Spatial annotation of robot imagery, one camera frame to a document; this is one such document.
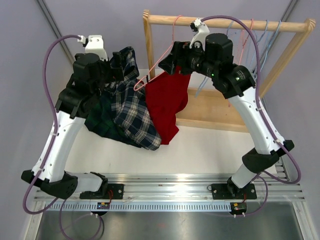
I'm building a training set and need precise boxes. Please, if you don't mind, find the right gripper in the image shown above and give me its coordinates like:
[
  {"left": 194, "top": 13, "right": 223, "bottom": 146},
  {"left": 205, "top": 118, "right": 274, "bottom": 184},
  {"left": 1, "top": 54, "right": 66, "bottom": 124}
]
[{"left": 158, "top": 41, "right": 218, "bottom": 80}]

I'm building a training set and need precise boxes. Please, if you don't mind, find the blue hanger with plaid skirt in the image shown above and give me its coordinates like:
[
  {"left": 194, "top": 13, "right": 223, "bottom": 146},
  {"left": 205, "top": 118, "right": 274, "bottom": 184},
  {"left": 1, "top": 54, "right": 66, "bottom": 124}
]
[{"left": 195, "top": 20, "right": 234, "bottom": 98}]

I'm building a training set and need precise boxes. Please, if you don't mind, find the red skirt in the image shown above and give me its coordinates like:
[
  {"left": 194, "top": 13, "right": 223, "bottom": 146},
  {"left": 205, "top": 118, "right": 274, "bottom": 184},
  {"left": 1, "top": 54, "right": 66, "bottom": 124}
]
[{"left": 145, "top": 72, "right": 191, "bottom": 145}]

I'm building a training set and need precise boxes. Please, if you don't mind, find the navy white plaid skirt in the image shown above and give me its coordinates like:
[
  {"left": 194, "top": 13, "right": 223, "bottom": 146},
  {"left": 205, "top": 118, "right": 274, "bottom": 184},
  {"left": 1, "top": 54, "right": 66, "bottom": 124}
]
[{"left": 105, "top": 46, "right": 162, "bottom": 151}]

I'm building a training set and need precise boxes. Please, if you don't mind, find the dark green plaid skirt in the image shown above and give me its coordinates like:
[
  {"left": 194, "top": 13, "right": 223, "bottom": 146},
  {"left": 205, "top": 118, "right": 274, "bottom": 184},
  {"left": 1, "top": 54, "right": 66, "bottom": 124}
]
[{"left": 84, "top": 93, "right": 142, "bottom": 148}]

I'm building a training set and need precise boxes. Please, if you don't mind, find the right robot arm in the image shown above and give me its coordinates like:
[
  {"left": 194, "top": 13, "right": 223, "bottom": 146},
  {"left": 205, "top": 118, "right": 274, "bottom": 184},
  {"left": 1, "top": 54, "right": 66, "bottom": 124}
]
[{"left": 158, "top": 33, "right": 295, "bottom": 199}]

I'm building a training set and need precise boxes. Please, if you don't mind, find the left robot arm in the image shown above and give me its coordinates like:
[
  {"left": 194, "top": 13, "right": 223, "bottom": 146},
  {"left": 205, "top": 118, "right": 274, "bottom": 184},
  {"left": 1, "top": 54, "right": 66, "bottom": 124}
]
[{"left": 21, "top": 52, "right": 124, "bottom": 200}]

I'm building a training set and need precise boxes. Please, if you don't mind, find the wooden clothes rack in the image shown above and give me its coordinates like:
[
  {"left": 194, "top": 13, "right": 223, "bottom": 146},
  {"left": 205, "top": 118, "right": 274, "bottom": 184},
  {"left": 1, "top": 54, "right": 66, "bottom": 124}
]
[{"left": 142, "top": 9, "right": 316, "bottom": 133}]

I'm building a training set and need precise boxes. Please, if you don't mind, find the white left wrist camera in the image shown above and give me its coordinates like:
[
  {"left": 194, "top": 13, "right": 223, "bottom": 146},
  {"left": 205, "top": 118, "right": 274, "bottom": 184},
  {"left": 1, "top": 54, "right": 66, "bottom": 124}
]
[{"left": 77, "top": 35, "right": 108, "bottom": 61}]

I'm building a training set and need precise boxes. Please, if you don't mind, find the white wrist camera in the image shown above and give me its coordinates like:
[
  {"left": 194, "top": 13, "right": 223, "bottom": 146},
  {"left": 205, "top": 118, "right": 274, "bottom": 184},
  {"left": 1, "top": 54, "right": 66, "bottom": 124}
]
[
  {"left": 77, "top": 35, "right": 108, "bottom": 61},
  {"left": 189, "top": 18, "right": 210, "bottom": 49}
]

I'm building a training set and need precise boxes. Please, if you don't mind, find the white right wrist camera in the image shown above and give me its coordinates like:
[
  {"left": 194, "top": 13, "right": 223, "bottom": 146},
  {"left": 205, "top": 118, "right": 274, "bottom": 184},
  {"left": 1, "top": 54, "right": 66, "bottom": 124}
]
[{"left": 189, "top": 18, "right": 210, "bottom": 49}]

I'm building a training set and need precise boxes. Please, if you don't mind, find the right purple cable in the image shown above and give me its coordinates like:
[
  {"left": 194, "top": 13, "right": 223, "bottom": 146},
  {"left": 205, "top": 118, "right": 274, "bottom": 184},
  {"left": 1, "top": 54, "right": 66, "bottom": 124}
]
[{"left": 202, "top": 15, "right": 302, "bottom": 218}]

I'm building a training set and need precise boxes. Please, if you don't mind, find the purple cable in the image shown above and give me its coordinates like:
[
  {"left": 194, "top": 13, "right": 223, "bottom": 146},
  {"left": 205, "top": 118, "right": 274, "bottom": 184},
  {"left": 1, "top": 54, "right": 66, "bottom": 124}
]
[
  {"left": 202, "top": 15, "right": 302, "bottom": 218},
  {"left": 22, "top": 34, "right": 105, "bottom": 240}
]

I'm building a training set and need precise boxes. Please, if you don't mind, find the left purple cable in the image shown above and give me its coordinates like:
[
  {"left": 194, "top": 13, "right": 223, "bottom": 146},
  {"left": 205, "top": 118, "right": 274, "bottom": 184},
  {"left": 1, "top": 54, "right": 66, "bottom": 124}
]
[{"left": 22, "top": 34, "right": 105, "bottom": 240}]

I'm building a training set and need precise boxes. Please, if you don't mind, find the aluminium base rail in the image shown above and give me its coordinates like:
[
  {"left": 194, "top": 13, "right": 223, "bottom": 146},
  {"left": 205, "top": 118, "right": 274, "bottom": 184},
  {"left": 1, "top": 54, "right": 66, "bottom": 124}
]
[{"left": 49, "top": 173, "right": 305, "bottom": 212}]

